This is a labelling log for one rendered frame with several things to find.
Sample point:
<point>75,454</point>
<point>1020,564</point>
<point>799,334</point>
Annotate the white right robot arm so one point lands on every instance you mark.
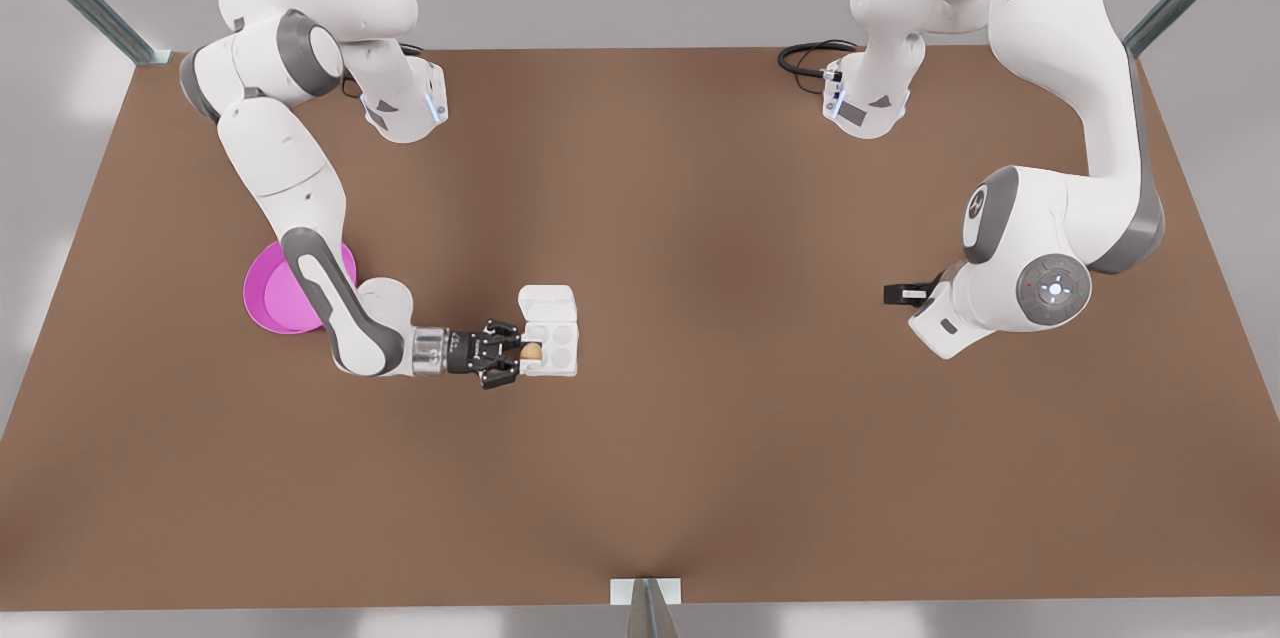
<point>280,148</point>

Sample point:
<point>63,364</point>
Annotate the brown egg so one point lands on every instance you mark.
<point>531,352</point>

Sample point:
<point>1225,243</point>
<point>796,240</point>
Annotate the white egg box lid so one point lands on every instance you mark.
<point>547,301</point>

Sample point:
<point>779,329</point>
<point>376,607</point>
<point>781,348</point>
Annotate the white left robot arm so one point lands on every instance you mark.
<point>1060,118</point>

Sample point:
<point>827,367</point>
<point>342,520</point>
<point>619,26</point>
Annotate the silver frame post with foot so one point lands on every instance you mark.
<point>647,606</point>

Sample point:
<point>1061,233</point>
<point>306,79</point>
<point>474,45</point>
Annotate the pink plate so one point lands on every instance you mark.
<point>275,303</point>

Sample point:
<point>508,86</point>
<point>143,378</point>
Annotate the white egg box base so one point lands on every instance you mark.
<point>560,348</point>

